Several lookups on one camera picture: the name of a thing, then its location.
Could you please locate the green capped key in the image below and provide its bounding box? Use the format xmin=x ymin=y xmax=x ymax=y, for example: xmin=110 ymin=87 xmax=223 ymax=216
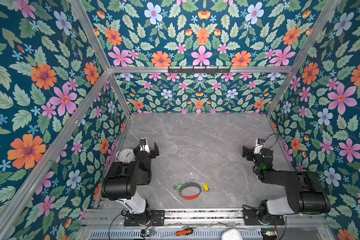
xmin=170 ymin=184 xmax=183 ymax=191

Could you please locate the metal keyring disc red grip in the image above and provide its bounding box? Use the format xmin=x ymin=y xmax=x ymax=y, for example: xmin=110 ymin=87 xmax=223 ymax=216
xmin=177 ymin=181 xmax=203 ymax=201

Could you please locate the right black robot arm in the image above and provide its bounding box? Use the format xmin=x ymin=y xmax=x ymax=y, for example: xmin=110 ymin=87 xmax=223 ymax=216
xmin=242 ymin=144 xmax=331 ymax=225

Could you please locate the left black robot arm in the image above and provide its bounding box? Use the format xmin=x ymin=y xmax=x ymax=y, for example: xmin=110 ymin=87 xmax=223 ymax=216
xmin=101 ymin=139 xmax=160 ymax=215

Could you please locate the white alarm clock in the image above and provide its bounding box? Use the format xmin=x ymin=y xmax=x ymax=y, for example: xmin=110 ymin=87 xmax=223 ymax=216
xmin=116 ymin=148 xmax=136 ymax=163

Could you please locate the right small circuit board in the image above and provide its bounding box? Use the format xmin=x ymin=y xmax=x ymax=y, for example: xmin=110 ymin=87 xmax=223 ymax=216
xmin=261 ymin=230 xmax=278 ymax=240

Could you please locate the small circuit board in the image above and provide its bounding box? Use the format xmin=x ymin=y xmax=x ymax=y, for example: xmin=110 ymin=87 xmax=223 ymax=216
xmin=141 ymin=229 xmax=156 ymax=238
xmin=261 ymin=230 xmax=278 ymax=240

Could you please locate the left small circuit board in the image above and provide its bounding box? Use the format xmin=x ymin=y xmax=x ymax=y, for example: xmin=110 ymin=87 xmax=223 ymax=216
xmin=141 ymin=229 xmax=156 ymax=238

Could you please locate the white device front edge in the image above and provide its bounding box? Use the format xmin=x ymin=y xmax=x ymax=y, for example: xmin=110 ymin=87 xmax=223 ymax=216
xmin=221 ymin=229 xmax=243 ymax=240

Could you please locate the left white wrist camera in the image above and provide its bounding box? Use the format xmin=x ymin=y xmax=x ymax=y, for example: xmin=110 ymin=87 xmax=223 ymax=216
xmin=139 ymin=139 xmax=151 ymax=154

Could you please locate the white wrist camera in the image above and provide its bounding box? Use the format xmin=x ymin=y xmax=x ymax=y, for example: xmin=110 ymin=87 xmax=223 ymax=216
xmin=254 ymin=138 xmax=266 ymax=154
xmin=139 ymin=139 xmax=151 ymax=154

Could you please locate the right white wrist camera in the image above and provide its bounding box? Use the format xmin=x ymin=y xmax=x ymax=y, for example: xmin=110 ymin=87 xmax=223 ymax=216
xmin=254 ymin=138 xmax=266 ymax=154

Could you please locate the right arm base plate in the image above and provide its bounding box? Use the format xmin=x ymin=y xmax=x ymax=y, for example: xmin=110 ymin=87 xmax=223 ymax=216
xmin=242 ymin=209 xmax=286 ymax=226

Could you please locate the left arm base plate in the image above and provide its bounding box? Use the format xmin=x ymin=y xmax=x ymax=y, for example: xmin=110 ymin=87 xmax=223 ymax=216
xmin=124 ymin=210 xmax=166 ymax=227

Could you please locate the aluminium front rail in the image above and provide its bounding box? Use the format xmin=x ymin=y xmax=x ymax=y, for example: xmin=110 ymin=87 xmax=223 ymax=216
xmin=82 ymin=208 xmax=329 ymax=228

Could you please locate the orange handled screwdriver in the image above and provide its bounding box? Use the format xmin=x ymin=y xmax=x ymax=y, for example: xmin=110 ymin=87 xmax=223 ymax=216
xmin=175 ymin=228 xmax=194 ymax=237

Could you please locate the black wall hook rack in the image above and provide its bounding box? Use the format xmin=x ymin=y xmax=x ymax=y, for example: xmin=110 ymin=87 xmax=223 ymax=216
xmin=167 ymin=66 xmax=231 ymax=75

